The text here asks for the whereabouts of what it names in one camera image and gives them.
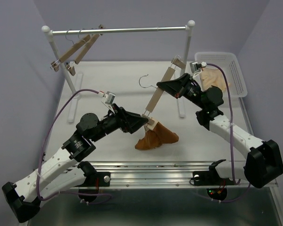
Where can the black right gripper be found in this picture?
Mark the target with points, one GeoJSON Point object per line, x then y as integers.
{"type": "Point", "coordinates": [170, 86]}

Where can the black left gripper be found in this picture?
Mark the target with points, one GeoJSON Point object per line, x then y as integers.
{"type": "Point", "coordinates": [128, 121]}

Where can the brown underwear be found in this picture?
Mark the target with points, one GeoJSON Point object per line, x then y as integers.
{"type": "Point", "coordinates": [156, 135]}

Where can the wooden clip hanger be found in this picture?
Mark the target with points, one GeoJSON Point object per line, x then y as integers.
{"type": "Point", "coordinates": [88, 44]}
{"type": "Point", "coordinates": [175, 62]}
{"type": "Point", "coordinates": [76, 46]}

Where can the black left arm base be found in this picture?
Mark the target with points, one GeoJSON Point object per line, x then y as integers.
{"type": "Point", "coordinates": [89, 189]}

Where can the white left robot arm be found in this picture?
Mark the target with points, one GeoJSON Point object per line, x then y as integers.
{"type": "Point", "coordinates": [24, 196]}

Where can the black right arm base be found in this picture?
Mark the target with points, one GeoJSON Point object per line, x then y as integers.
{"type": "Point", "coordinates": [208, 182]}

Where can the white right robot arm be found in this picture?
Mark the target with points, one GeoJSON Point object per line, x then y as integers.
{"type": "Point", "coordinates": [263, 161]}

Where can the beige cloth in basket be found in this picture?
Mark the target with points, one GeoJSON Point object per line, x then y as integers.
{"type": "Point", "coordinates": [212, 77]}

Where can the white plastic basket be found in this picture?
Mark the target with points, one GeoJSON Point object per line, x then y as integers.
{"type": "Point", "coordinates": [229, 64]}

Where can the white clothes rack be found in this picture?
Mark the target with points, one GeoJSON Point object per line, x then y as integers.
{"type": "Point", "coordinates": [50, 34]}

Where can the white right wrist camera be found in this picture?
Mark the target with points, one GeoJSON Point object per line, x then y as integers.
{"type": "Point", "coordinates": [197, 67]}

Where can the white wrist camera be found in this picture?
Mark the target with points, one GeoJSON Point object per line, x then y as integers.
{"type": "Point", "coordinates": [197, 67]}
{"type": "Point", "coordinates": [107, 98]}

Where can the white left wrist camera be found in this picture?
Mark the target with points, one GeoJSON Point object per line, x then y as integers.
{"type": "Point", "coordinates": [107, 98]}

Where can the aluminium mounting rail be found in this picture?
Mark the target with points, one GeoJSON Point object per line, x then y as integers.
{"type": "Point", "coordinates": [131, 175]}

